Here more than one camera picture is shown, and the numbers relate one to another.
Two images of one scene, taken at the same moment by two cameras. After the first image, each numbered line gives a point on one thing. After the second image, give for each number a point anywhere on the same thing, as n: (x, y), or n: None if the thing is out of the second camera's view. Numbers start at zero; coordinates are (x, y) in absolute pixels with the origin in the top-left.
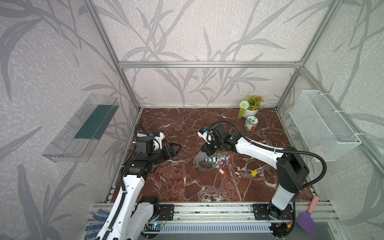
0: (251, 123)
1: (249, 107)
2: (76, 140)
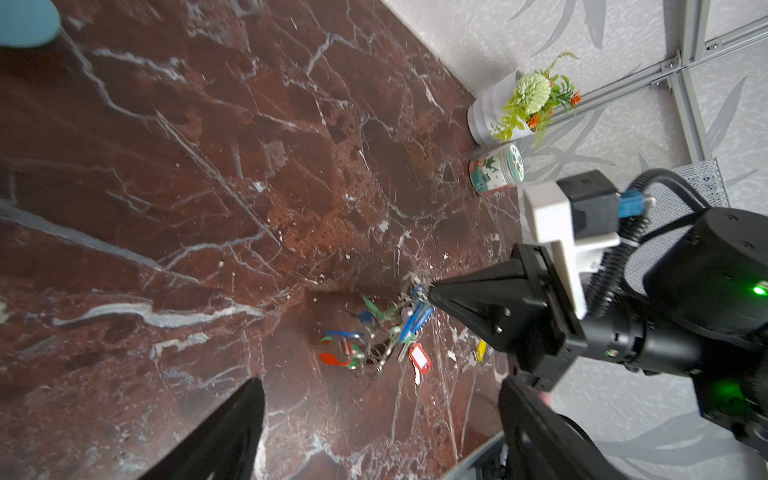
0: (497, 170)
1: (517, 103)
2: None
